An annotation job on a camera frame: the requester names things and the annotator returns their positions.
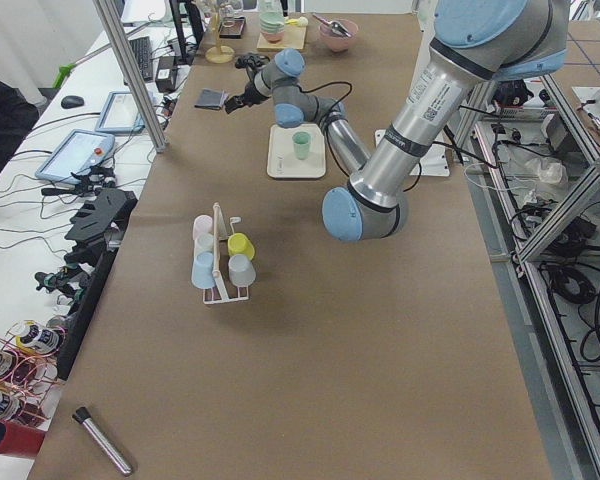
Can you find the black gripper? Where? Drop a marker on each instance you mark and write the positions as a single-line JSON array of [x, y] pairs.
[[250, 93]]

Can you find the green cup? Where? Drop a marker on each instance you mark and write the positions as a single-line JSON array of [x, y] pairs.
[[301, 141]]

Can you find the cream rectangular tray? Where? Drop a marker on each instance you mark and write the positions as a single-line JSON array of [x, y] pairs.
[[282, 162]]

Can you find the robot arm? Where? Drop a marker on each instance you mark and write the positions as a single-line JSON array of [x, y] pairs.
[[473, 42]]

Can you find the pink cup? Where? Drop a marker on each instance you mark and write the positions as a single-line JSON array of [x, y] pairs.
[[203, 224]]

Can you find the yellow cup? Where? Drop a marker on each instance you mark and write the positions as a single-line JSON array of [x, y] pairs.
[[240, 244]]

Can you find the white cup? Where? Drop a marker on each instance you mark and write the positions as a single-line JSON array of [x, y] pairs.
[[203, 243]]

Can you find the grey cup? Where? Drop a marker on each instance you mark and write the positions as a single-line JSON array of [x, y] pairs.
[[241, 271]]

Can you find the light blue cup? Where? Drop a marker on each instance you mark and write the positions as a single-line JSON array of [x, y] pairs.
[[202, 271]]

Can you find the grey folded cloth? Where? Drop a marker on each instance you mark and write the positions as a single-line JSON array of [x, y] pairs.
[[210, 99]]

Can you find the wooden mug tree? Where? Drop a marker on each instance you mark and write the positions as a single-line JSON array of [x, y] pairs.
[[217, 53]]

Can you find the stacked green bowls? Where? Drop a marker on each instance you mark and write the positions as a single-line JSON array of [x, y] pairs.
[[272, 26]]

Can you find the wooden cutting board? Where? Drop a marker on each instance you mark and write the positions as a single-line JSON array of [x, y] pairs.
[[293, 37]]

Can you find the black keyboard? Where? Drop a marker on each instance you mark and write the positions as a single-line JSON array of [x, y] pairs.
[[142, 51]]

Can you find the far teach pendant tablet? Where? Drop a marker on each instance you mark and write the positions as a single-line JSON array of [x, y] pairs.
[[119, 115]]

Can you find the teach pendant tablet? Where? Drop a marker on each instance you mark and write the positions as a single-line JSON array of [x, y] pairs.
[[119, 115], [75, 155]]

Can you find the pink bowl with ice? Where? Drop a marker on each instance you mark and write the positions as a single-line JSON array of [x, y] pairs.
[[339, 43]]

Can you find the metal scoop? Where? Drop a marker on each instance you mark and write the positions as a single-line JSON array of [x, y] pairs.
[[335, 27]]

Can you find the near teach pendant tablet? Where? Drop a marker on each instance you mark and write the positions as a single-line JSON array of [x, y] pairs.
[[75, 155]]

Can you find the black computer mouse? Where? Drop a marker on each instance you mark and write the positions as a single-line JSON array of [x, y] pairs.
[[72, 101]]

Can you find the black tool holder stand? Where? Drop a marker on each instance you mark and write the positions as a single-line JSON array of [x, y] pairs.
[[89, 224]]

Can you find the metal cylinder with black cap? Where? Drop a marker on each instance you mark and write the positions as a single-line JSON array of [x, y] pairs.
[[83, 417]]

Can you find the red cylinder can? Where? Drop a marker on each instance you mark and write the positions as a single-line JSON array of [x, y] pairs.
[[20, 441]]

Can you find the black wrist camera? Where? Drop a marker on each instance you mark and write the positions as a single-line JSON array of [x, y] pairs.
[[252, 61]]

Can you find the white wire cup rack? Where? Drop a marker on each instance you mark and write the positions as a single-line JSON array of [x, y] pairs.
[[221, 232]]

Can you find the aluminium frame post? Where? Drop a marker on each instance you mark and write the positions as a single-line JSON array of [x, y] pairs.
[[127, 63]]

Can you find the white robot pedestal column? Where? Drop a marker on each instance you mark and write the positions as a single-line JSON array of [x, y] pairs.
[[434, 163]]

